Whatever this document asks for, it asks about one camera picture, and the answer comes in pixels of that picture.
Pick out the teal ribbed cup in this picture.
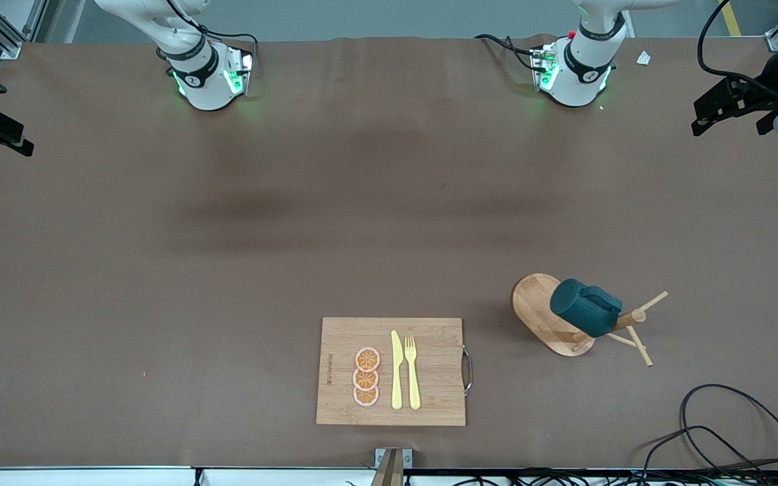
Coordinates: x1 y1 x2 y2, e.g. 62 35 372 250
550 278 623 339

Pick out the wooden mug tree stand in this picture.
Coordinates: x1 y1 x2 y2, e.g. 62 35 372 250
511 273 669 368

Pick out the bamboo cutting board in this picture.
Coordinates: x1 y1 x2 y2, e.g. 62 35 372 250
315 317 475 427

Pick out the yellow plastic fork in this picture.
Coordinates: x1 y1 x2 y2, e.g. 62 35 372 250
405 336 423 411

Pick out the yellow plastic knife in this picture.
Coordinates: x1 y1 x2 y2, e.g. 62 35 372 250
390 330 405 410

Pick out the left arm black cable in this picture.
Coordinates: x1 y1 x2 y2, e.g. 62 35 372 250
697 0 778 101

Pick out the left arm base cable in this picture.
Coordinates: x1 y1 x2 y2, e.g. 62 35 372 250
475 33 546 72

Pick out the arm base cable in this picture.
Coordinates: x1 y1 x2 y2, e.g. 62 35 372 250
193 26 259 58
475 33 546 72

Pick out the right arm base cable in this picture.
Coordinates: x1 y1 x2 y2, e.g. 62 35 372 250
193 26 259 58

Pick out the low black floor cable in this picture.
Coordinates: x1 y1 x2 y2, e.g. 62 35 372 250
639 425 771 486

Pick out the tangled black cable bundle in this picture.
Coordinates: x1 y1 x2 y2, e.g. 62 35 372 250
416 469 640 486

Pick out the aluminium camera post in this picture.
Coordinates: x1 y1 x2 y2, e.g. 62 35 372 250
370 448 414 486

